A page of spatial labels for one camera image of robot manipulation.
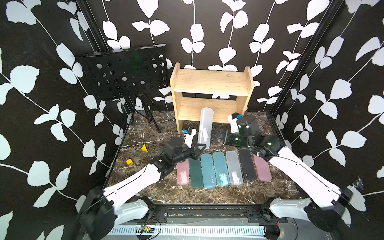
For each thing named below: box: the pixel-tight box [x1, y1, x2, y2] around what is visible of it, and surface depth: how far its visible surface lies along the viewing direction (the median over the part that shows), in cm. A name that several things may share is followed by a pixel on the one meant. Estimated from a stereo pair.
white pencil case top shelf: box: [225, 151, 243, 185], surface depth 92 cm
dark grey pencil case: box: [239, 149, 257, 180], surface depth 90 cm
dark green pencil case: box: [188, 158, 204, 189], surface depth 88 cm
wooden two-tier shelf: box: [169, 62, 255, 135], surface depth 80 cm
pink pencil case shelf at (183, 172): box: [176, 158, 190, 185], surface depth 88 cm
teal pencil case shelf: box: [200, 153, 216, 189], surface depth 90 cm
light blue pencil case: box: [213, 151, 229, 187], surface depth 90 cm
